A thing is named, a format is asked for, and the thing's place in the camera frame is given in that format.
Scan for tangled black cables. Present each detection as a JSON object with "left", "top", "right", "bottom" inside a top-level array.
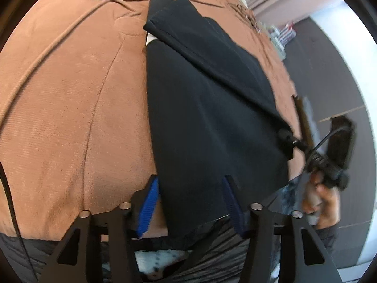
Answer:
[{"left": 227, "top": 1, "right": 261, "bottom": 31}]

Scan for black bear print T-shirt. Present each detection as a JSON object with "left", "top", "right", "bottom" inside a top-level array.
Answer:
[{"left": 143, "top": 0, "right": 295, "bottom": 239}]

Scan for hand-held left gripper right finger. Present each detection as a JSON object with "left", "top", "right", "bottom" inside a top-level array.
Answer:
[{"left": 221, "top": 175, "right": 344, "bottom": 283}]

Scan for person's grey printed pants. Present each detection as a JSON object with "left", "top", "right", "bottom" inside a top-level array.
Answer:
[{"left": 0, "top": 221, "right": 283, "bottom": 283}]

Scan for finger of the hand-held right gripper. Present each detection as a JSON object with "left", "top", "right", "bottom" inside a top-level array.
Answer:
[{"left": 278, "top": 128, "right": 308, "bottom": 151}]

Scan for brown blanket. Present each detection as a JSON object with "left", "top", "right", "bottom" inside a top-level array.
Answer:
[{"left": 0, "top": 0, "right": 307, "bottom": 241}]

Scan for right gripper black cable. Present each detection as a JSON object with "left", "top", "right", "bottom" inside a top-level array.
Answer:
[{"left": 306, "top": 125, "right": 351, "bottom": 160}]

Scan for person's right hand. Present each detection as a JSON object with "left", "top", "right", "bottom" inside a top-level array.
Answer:
[{"left": 302, "top": 171, "right": 342, "bottom": 230}]

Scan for folded grey clothes pile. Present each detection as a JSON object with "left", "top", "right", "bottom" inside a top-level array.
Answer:
[{"left": 291, "top": 94, "right": 320, "bottom": 149}]

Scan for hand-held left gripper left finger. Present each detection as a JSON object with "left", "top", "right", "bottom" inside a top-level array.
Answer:
[{"left": 43, "top": 175, "right": 161, "bottom": 283}]

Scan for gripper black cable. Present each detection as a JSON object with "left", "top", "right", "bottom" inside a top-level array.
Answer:
[
  {"left": 0, "top": 161, "right": 40, "bottom": 283},
  {"left": 306, "top": 125, "right": 351, "bottom": 160}
]

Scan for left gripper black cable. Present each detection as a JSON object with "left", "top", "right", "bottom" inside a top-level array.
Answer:
[{"left": 0, "top": 161, "right": 40, "bottom": 283}]

